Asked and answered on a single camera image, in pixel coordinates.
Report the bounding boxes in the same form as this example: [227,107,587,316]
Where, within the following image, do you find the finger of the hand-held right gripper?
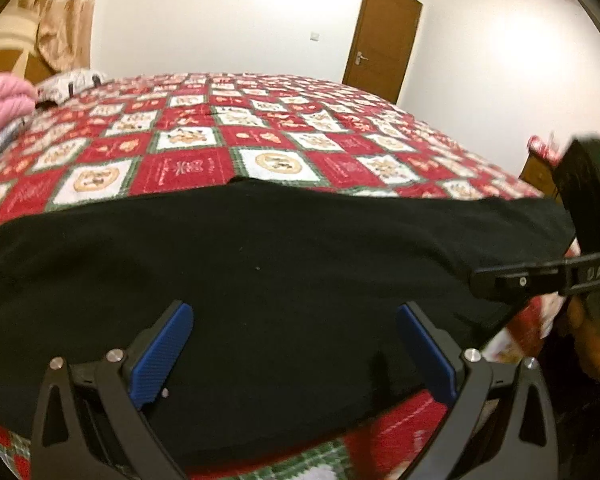
[472,248,600,304]

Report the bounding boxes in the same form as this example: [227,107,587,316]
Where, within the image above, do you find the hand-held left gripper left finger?
[30,301,195,480]

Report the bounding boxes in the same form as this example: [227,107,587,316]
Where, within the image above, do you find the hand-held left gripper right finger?
[396,302,559,480]

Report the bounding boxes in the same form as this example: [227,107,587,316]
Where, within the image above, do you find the black pants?
[0,179,580,467]

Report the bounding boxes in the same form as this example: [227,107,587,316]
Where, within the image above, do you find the person's right hand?
[565,290,600,382]

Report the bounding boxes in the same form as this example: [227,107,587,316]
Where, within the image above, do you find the brown wooden nightstand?
[519,151,564,202]

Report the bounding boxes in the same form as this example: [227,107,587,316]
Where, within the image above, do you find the red cloth item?
[527,132,567,162]

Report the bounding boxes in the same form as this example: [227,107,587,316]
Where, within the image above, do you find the person's dark clothing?
[535,305,600,480]

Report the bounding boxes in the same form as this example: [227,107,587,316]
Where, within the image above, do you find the red checkered printed bedsheet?
[0,72,581,480]

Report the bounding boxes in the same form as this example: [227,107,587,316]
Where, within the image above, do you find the brown wooden door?
[342,0,424,104]

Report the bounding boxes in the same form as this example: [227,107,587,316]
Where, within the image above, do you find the white blue patterned folded blanket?
[0,114,32,163]

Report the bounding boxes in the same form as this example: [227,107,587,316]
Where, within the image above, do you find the patterned pillow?
[34,68,107,107]

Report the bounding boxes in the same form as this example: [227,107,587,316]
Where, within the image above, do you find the pink folded quilt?
[0,73,38,142]

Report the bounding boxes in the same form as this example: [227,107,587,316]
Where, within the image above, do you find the cream wooden headboard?
[0,9,48,86]

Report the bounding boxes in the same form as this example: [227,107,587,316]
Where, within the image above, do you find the beige floral curtain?
[34,0,99,74]

